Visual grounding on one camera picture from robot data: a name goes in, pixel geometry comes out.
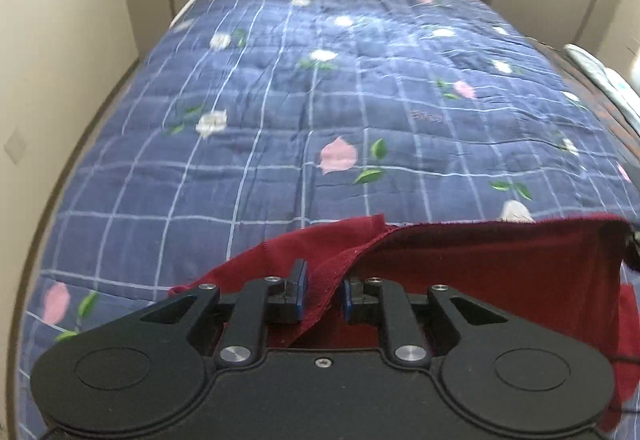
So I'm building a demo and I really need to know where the red long-sleeve shirt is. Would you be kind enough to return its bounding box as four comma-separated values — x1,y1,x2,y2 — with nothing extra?
167,214,640,431

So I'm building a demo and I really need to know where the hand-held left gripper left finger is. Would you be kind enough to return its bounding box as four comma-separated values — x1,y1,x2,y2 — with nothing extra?
140,259,309,368

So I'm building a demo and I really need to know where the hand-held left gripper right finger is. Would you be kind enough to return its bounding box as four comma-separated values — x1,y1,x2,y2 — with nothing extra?
341,276,507,368

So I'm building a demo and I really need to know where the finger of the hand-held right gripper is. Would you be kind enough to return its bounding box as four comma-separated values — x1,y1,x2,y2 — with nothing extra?
624,222,640,268

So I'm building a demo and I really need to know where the light blue floral pillow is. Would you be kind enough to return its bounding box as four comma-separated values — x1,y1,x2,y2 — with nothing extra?
564,43,640,126

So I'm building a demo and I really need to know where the brown quilted mattress cover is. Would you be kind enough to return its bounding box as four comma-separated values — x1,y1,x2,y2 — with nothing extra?
525,37,640,141

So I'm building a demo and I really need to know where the blue plaid floral quilt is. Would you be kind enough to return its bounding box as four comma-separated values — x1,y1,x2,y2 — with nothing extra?
17,0,640,440

